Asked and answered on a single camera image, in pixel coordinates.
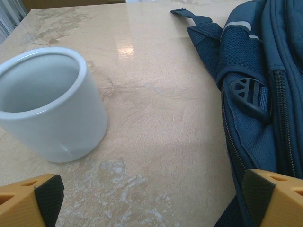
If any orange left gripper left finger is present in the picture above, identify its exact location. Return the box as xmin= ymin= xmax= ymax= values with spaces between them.
xmin=0 ymin=174 xmax=65 ymax=227

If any grey ceramic cup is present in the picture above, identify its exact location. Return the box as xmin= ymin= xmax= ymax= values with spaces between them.
xmin=0 ymin=46 xmax=109 ymax=163

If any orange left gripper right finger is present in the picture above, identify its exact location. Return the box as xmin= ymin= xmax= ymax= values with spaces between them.
xmin=243 ymin=169 xmax=303 ymax=227

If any navy blue backpack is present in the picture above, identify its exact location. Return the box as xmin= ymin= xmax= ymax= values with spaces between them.
xmin=170 ymin=0 xmax=303 ymax=227

